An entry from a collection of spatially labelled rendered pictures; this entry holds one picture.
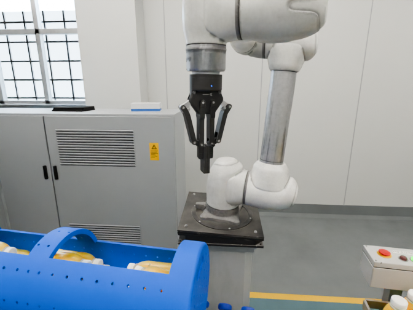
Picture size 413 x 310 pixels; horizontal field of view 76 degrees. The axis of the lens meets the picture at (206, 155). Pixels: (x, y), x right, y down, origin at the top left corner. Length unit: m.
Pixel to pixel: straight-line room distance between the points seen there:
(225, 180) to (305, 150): 2.49
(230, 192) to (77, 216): 1.79
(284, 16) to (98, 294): 0.74
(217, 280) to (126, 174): 1.30
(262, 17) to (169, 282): 0.61
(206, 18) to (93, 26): 2.86
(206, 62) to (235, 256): 0.90
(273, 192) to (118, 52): 2.54
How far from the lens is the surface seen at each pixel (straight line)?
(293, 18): 0.57
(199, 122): 0.62
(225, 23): 0.58
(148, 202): 2.35
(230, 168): 1.14
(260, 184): 1.13
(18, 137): 2.71
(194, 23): 0.59
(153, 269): 0.82
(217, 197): 1.18
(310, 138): 3.53
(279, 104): 1.10
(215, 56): 0.59
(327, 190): 3.81
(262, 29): 0.57
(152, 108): 2.31
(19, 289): 0.91
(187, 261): 0.73
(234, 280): 1.33
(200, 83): 0.59
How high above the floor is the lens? 1.66
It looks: 15 degrees down
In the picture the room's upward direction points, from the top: straight up
